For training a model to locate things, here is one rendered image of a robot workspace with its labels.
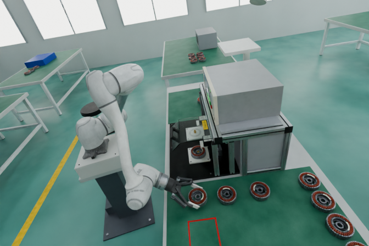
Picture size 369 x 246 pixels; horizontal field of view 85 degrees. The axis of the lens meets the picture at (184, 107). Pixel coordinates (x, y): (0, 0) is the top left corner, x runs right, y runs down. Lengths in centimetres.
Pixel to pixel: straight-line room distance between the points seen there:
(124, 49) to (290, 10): 462
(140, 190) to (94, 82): 58
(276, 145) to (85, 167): 131
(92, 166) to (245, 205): 107
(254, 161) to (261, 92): 45
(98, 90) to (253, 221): 106
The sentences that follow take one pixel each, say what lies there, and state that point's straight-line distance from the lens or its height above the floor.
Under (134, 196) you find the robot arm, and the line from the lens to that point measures 108.
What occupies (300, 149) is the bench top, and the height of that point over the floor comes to 75.
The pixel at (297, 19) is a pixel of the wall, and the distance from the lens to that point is 681.
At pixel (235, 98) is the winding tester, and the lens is 117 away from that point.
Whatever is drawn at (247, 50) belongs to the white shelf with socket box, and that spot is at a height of 120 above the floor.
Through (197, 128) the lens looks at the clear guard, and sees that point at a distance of 131.
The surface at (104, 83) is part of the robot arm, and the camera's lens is 111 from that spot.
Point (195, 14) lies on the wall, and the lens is 588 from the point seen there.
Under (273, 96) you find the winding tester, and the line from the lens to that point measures 125.
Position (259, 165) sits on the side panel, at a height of 81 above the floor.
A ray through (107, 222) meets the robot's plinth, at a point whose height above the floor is 2.
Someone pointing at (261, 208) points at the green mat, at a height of 75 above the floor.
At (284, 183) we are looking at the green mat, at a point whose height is 75.
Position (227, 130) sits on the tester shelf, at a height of 111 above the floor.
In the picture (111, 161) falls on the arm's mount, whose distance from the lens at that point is 164.
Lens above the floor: 190
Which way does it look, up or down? 33 degrees down
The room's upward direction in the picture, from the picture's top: 10 degrees counter-clockwise
